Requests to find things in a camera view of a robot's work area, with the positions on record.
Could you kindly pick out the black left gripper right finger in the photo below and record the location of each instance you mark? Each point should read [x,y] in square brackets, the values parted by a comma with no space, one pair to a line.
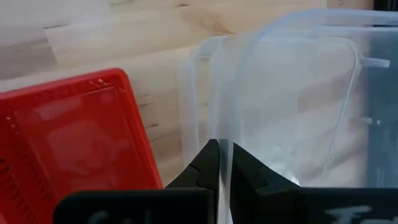
[248,186]

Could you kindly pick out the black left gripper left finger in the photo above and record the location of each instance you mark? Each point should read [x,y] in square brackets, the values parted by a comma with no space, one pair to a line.
[199,174]

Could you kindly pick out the clear plastic basket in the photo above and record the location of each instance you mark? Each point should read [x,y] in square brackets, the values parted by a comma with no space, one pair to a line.
[225,93]
[196,93]
[184,93]

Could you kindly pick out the red plastic basket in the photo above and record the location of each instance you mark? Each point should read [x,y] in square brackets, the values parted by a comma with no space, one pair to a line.
[77,140]

